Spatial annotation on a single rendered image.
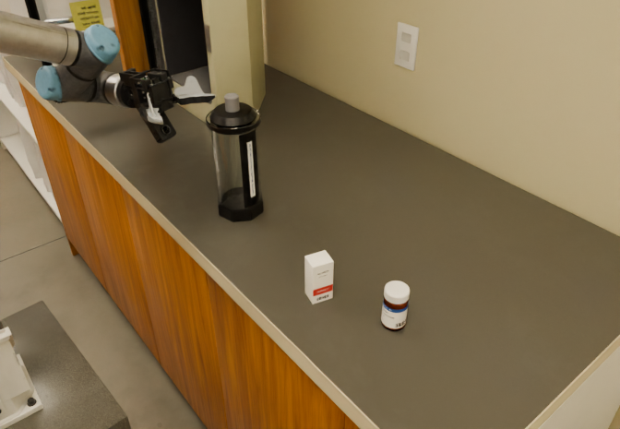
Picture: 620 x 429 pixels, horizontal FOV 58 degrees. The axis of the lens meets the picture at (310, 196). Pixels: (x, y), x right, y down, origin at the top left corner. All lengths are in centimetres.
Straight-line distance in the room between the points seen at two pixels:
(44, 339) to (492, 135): 105
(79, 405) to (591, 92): 109
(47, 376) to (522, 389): 73
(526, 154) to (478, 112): 16
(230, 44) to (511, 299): 91
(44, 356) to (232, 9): 90
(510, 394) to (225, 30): 104
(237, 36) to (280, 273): 68
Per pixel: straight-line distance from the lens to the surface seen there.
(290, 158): 142
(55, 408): 95
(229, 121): 109
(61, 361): 101
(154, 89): 126
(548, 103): 133
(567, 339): 105
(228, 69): 150
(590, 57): 126
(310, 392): 106
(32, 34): 121
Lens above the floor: 165
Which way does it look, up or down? 34 degrees down
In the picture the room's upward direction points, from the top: straight up
